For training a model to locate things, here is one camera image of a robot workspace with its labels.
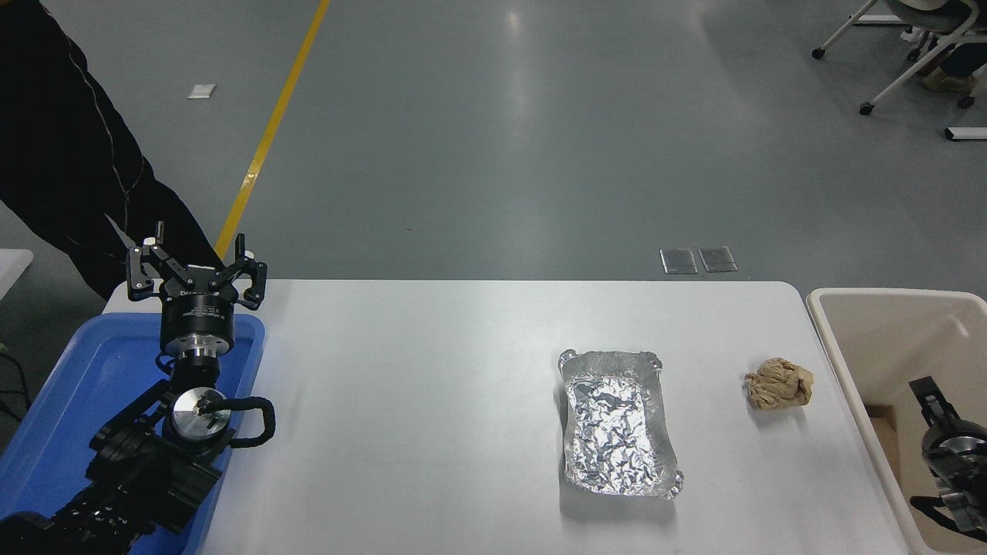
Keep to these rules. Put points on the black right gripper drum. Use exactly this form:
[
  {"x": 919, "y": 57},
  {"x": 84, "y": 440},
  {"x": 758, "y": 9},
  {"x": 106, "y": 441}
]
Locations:
[{"x": 952, "y": 428}]

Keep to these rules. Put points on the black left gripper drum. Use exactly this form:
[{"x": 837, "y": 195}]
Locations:
[{"x": 197, "y": 316}]

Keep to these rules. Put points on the rectangular foil tray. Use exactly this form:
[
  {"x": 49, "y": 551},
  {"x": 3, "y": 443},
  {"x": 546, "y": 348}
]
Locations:
[{"x": 613, "y": 432}]

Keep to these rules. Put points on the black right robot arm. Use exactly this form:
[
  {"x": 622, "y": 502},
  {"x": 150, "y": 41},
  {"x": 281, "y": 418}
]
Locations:
[{"x": 960, "y": 478}]

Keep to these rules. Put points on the metal floor plate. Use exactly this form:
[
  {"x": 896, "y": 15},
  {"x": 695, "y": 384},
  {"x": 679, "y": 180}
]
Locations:
[
  {"x": 718, "y": 259},
  {"x": 678, "y": 260}
]

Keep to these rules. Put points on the large pale bin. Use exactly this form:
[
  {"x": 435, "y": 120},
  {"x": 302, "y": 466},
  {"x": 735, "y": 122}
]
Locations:
[{"x": 887, "y": 339}]

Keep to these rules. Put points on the white side table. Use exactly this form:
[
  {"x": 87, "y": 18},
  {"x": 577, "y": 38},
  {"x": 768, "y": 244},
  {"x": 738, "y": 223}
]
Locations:
[{"x": 11, "y": 270}]

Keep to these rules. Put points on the blue plastic tray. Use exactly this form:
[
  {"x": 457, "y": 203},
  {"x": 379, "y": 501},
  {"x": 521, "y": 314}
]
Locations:
[{"x": 77, "y": 385}]

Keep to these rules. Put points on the person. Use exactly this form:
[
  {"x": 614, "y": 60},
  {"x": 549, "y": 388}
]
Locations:
[
  {"x": 62, "y": 154},
  {"x": 964, "y": 60}
]

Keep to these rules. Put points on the crumpled tan paper ball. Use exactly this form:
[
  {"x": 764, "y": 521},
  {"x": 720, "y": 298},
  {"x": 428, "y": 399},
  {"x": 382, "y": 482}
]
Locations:
[{"x": 779, "y": 384}]

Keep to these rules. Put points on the white bar on floor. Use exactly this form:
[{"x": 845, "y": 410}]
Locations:
[{"x": 965, "y": 133}]

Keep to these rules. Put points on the white-legged wheeled chair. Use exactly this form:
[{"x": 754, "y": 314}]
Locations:
[{"x": 902, "y": 73}]

